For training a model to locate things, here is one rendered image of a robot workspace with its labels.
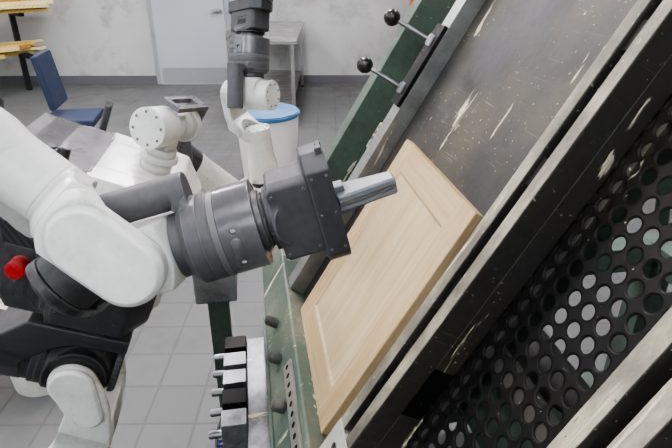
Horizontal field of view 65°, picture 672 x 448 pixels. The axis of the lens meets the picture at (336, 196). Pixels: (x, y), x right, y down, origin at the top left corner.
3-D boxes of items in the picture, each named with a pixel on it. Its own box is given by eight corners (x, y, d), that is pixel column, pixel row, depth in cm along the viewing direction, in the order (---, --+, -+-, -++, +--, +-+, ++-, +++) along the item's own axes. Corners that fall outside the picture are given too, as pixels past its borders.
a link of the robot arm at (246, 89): (284, 59, 117) (282, 111, 118) (243, 59, 121) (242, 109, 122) (256, 52, 106) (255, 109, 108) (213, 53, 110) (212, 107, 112)
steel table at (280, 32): (306, 85, 765) (304, 13, 724) (298, 124, 583) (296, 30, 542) (255, 85, 764) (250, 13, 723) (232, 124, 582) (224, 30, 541)
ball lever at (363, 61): (403, 98, 122) (355, 68, 124) (412, 83, 121) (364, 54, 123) (400, 97, 118) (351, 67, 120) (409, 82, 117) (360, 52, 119)
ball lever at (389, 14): (431, 51, 118) (382, 22, 120) (441, 36, 117) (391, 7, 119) (429, 49, 115) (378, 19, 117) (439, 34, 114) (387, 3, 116)
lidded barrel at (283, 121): (305, 173, 449) (303, 102, 424) (297, 197, 403) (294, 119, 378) (247, 171, 452) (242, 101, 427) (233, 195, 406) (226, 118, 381)
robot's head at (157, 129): (121, 150, 84) (135, 99, 81) (160, 143, 94) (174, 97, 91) (153, 169, 83) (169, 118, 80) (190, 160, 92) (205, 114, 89)
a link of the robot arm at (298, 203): (358, 274, 51) (240, 309, 51) (341, 228, 60) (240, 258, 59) (326, 157, 46) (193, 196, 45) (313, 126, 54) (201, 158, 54)
